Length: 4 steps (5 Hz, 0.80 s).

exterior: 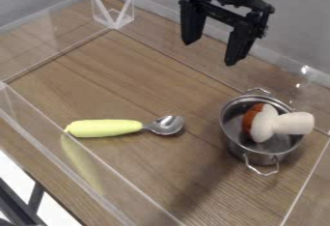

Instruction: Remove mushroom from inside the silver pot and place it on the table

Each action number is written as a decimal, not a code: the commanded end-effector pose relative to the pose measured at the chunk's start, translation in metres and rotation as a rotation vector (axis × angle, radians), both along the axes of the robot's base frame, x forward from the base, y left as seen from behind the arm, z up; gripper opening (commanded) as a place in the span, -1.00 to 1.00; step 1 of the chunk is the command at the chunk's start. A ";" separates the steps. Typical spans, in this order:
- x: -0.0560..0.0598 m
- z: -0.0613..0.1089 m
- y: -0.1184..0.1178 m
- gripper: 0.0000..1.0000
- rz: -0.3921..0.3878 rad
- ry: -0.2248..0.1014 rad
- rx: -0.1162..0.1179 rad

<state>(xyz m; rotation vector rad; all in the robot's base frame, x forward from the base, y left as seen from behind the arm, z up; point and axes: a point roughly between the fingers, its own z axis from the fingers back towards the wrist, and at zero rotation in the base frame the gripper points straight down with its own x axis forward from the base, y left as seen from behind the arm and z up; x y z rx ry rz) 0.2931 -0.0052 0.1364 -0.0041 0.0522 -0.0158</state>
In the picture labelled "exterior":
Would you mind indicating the clear acrylic corner bracket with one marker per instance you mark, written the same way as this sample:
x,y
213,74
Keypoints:
x,y
113,18

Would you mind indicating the dark metal table frame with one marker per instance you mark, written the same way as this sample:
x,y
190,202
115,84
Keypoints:
x,y
22,213

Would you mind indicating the toy mushroom red cap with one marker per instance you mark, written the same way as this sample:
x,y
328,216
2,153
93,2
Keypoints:
x,y
262,122

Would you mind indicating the clear acrylic enclosure wall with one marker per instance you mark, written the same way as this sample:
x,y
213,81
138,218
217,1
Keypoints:
x,y
68,69

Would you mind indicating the spoon with yellow handle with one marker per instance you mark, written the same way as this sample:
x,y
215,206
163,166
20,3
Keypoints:
x,y
114,127

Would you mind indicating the silver pot with handles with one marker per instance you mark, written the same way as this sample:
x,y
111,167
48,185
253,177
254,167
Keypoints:
x,y
261,157

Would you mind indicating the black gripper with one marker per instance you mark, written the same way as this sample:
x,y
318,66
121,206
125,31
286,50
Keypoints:
x,y
247,15

